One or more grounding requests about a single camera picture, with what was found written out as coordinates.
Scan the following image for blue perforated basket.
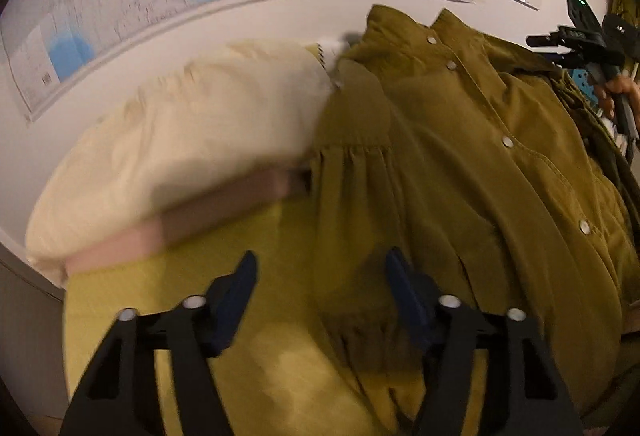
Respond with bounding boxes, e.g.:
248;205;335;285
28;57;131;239
570;68;601;109

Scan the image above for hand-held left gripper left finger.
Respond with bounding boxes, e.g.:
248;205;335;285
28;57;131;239
59;251;259;436

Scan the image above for hanging yellow garments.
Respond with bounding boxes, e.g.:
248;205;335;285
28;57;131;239
611;0;640;24

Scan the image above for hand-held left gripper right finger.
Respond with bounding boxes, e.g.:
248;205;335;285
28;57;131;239
384;247;583;436

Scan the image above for cream white garment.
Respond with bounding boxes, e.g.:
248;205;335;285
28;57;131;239
25;40;336;277

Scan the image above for pink cloth strip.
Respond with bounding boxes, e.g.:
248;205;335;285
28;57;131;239
64;166;312;278

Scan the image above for yellow-green printed bedsheet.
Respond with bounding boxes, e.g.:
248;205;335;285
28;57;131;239
64;201;431;436

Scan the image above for person's right hand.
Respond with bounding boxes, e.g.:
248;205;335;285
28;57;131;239
597;72;640;117

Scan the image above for olive button-up jacket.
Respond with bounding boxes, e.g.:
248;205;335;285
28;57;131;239
307;5;640;436

